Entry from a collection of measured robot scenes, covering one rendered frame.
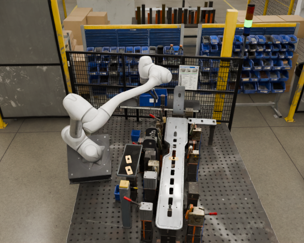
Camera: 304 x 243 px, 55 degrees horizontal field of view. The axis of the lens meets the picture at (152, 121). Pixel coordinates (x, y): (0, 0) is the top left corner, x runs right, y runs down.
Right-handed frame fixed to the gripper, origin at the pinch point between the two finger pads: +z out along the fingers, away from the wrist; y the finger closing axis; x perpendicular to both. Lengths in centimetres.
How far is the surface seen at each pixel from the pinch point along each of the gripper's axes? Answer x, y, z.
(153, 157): -17.6, 8.2, 41.3
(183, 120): 51, 32, 46
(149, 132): 6.6, 1.7, 33.0
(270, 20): 317, 171, 12
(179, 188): -45, 31, 46
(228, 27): 94, 70, -38
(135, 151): -23.6, -6.2, 30.2
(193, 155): -8, 42, 44
